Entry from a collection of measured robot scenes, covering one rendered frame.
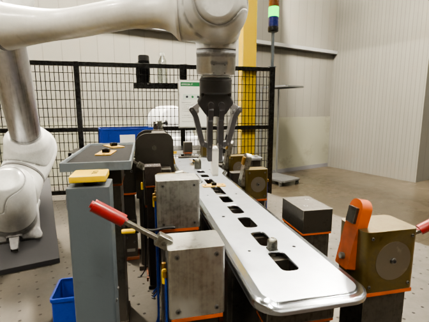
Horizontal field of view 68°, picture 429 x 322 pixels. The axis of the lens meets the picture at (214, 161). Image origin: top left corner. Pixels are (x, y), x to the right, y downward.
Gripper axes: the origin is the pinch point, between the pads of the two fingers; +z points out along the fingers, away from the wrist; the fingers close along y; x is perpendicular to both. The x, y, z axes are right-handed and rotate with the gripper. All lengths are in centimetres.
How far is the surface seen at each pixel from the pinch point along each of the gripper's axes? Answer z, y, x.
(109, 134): 15, -41, 109
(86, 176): -4.4, -25.7, -20.8
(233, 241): 12.3, 1.0, -17.8
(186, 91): -7, 5, 135
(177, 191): 5.1, -9.7, -6.1
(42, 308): 45, -48, 9
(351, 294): 10.1, 14.3, -38.7
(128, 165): -2.7, -19.7, -10.2
